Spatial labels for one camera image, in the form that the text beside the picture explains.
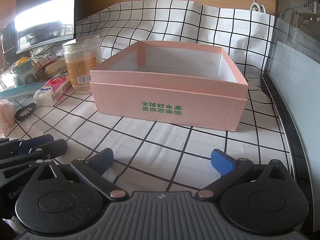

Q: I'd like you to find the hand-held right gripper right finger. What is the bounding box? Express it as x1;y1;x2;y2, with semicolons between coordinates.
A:
196;149;293;201

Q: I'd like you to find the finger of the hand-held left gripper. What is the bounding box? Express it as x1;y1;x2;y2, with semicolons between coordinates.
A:
0;139;68;170
0;134;55;157

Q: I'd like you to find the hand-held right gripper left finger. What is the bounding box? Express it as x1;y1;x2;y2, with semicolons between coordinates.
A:
35;148;128;202

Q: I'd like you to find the pink and white tissue pack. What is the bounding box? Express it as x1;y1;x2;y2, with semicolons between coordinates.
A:
34;71;73;107

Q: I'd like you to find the glass jar green label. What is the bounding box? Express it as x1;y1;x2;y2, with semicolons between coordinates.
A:
10;57;40;87

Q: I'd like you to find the pink cardboard box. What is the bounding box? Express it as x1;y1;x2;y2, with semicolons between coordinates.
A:
89;40;249;132

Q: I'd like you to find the white grid tablecloth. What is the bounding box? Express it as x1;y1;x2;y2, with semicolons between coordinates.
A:
0;0;292;198

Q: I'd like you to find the blue plastic zip bag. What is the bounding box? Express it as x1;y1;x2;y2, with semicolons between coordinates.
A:
0;81;48;98

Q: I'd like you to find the pale yellow packet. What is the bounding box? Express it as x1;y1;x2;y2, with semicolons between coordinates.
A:
37;56;67;77

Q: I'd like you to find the clear plastic jar cream lid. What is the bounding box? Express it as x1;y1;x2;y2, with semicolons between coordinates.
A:
62;35;102;95

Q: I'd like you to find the glass panel computer case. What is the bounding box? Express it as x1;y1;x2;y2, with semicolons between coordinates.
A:
261;0;320;188

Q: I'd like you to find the black curved monitor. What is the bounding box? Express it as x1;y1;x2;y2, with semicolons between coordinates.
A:
15;0;80;55

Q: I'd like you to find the black wavy hair tie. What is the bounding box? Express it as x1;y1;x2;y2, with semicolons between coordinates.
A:
15;103;37;122

